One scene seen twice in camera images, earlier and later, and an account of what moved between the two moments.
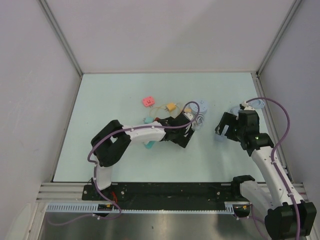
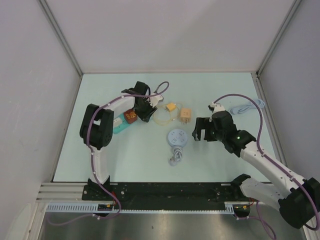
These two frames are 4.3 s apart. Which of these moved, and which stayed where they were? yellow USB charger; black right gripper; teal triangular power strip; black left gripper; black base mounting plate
Moved: black left gripper; teal triangular power strip; black right gripper
Stayed: yellow USB charger; black base mounting plate
